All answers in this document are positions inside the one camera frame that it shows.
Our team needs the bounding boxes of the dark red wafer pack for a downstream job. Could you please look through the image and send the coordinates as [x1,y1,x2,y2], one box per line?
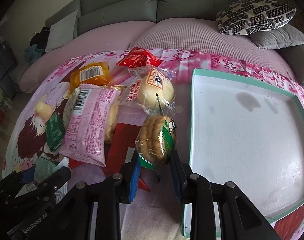
[103,123,141,177]

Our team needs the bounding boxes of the green sandwich biscuit pack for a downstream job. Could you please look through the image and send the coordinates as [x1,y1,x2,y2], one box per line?
[136,115,176,171]

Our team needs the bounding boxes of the pink bread pack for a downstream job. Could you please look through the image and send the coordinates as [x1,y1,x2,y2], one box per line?
[59,83,123,167]

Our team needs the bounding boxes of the round bun clear wrapper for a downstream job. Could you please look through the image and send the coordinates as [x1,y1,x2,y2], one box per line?
[119,65,177,115]

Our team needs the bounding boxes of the small dark green packet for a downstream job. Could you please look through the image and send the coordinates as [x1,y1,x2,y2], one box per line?
[45,112,65,152]

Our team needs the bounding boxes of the cream bread pack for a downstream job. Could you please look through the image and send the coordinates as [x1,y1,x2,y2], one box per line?
[62,87,119,144]

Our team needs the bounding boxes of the orange cake pack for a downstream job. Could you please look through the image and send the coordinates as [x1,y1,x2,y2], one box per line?
[70,61,112,92]

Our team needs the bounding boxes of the green white barcode snack pack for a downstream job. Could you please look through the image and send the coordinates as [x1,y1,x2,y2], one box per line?
[34,153,69,204]

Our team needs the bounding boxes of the pink anime print cloth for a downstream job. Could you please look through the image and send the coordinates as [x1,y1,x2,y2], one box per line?
[2,49,304,239]

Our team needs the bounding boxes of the teal rimmed white tray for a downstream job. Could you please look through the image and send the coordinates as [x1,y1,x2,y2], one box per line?
[189,69,304,223]

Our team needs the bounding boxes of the red heart snack pack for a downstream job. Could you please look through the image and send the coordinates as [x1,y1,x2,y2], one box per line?
[116,47,163,68]

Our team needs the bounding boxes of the pink sofa seat cover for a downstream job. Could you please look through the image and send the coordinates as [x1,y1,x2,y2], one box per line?
[19,18,295,93]

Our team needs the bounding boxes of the light grey cushion left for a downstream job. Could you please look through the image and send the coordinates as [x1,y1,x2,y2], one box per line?
[45,11,77,53]

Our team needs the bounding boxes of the dark clothes pile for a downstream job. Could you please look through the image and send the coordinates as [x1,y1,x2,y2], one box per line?
[24,27,50,65]

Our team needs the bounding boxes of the black white patterned pillow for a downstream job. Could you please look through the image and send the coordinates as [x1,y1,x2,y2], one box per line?
[216,0,296,36]

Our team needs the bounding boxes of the grey sofa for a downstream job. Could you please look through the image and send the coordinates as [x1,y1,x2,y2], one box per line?
[0,0,304,98]

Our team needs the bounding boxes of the grey cushion right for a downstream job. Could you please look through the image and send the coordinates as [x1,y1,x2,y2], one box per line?
[248,24,304,50]

